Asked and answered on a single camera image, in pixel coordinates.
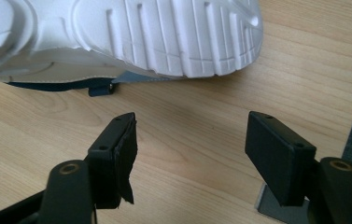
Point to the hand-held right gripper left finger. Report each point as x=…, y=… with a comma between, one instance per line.
x=109, y=161

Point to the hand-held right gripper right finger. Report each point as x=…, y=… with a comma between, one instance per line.
x=278, y=158

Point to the white sneaker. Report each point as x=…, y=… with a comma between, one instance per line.
x=164, y=37

